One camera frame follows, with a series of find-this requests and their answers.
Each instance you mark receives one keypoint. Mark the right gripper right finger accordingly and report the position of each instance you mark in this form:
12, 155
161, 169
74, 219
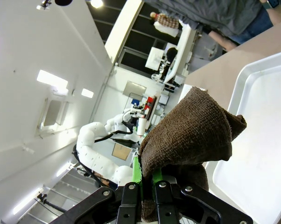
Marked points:
177, 205

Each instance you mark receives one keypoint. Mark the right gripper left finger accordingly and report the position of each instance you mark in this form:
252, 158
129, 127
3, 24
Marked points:
121, 205

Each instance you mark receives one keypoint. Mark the brown terry cloth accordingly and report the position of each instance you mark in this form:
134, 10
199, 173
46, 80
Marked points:
189, 130

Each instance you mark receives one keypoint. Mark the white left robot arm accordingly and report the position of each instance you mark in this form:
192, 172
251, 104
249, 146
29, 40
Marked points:
91, 149

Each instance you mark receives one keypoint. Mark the person's right forearm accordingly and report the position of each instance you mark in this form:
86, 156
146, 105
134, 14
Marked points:
209, 31

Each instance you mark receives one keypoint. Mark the person's right hand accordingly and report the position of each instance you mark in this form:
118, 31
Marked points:
225, 43

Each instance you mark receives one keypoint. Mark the brown cardboard board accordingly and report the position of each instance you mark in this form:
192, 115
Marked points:
121, 151

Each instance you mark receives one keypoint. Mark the white paper towel roll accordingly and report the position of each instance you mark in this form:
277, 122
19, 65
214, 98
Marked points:
141, 126

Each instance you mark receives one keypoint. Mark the silver metal tray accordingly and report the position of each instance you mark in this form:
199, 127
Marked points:
259, 140

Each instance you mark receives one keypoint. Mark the red box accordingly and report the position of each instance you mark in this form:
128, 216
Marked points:
150, 100

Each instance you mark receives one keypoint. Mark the ceiling air vent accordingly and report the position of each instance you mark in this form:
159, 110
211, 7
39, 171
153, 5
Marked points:
52, 115

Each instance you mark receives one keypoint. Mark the small rectangular ceiling light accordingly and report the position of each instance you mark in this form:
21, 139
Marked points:
87, 93

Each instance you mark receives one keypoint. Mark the seated black haired person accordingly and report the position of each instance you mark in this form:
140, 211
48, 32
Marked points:
172, 56

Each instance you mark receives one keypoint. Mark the white background desk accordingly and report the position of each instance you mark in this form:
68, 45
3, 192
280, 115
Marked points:
180, 53

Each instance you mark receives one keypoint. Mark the bystander in plaid shirt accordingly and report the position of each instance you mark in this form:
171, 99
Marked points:
165, 22

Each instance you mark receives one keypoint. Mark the person in gray jacket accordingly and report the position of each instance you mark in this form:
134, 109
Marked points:
212, 14

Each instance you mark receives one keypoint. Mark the dark wrist watch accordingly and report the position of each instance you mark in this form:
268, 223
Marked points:
272, 3

